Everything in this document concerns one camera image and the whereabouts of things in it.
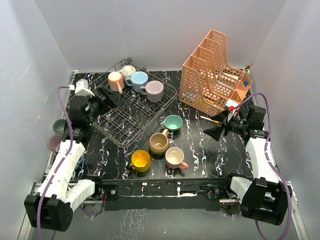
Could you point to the grey wire dish rack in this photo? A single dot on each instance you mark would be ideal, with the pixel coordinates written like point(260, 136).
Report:
point(124, 124)

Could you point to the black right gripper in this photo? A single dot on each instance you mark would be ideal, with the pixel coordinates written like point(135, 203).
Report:
point(215, 132)

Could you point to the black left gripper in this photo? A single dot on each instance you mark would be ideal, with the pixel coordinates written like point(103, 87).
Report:
point(111, 100)

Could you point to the pink mug white inside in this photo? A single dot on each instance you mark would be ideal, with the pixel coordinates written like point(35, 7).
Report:
point(174, 158)

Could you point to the teal green cup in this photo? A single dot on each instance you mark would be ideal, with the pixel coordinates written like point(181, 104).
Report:
point(172, 123)

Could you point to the cream pink speckled mug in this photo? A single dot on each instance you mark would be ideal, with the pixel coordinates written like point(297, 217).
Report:
point(116, 82)

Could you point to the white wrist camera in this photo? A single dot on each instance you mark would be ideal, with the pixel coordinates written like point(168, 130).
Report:
point(81, 88)
point(231, 107)

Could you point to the grey green mug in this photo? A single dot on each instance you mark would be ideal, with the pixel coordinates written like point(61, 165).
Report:
point(59, 126)

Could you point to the white speckled ceramic mug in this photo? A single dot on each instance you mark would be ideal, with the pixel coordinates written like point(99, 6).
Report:
point(127, 71)

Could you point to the light blue textured mug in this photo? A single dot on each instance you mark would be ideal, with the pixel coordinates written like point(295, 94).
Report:
point(137, 80)

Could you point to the tan brown mug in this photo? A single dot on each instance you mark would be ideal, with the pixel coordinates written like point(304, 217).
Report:
point(159, 143)

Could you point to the mauve pink mug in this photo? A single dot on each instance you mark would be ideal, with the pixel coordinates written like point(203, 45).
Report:
point(53, 143)

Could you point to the aluminium frame rail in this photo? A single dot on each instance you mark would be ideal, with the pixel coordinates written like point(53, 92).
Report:
point(208, 195)

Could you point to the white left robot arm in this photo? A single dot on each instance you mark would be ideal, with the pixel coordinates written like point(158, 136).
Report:
point(62, 175)

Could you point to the white yellow marker pen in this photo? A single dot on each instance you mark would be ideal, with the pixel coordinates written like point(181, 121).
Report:
point(208, 119)

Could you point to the yellow mug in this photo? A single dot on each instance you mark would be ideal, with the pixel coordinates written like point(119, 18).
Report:
point(140, 161)

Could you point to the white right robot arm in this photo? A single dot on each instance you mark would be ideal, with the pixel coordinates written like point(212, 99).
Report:
point(263, 198)

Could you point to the lilac ceramic mug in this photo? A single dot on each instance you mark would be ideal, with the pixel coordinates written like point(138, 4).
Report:
point(154, 91)

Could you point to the blue mug cream inside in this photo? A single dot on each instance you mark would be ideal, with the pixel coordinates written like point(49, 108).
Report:
point(79, 162)

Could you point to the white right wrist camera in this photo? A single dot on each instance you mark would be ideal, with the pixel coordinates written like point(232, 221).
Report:
point(231, 107)

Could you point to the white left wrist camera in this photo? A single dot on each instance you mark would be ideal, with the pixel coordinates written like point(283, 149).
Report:
point(81, 88)

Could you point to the peach plastic file organizer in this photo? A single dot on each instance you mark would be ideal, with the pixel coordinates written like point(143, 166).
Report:
point(208, 81)

